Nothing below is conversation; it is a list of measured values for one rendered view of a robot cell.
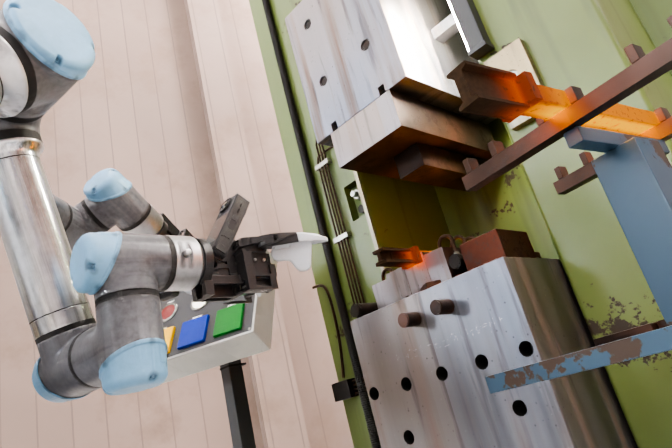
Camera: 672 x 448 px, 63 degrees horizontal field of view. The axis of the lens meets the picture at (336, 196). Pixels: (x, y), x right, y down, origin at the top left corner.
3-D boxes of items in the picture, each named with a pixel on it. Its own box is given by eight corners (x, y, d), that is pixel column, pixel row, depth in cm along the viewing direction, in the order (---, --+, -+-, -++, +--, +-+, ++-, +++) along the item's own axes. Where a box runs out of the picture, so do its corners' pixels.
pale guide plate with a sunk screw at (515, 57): (550, 106, 107) (519, 37, 114) (510, 129, 113) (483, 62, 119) (555, 108, 109) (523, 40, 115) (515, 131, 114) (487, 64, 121)
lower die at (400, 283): (454, 284, 105) (440, 242, 108) (379, 315, 117) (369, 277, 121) (550, 281, 134) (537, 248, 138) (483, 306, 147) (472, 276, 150)
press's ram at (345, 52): (436, 53, 113) (383, -86, 128) (316, 144, 137) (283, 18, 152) (531, 97, 143) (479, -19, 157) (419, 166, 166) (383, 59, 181)
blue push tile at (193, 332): (203, 339, 128) (208, 313, 133) (176, 348, 130) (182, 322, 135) (207, 343, 129) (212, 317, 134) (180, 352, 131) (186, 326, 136)
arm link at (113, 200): (75, 185, 107) (112, 159, 108) (113, 223, 113) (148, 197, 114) (79, 202, 100) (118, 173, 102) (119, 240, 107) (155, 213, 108)
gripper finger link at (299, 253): (334, 268, 85) (275, 280, 83) (325, 232, 87) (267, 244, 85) (336, 262, 82) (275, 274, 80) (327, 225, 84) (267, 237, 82)
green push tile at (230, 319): (239, 327, 125) (243, 301, 131) (211, 336, 127) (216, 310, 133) (243, 331, 126) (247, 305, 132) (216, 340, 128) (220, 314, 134)
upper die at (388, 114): (401, 125, 118) (389, 88, 122) (339, 168, 131) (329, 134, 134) (500, 154, 147) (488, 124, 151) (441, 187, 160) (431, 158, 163)
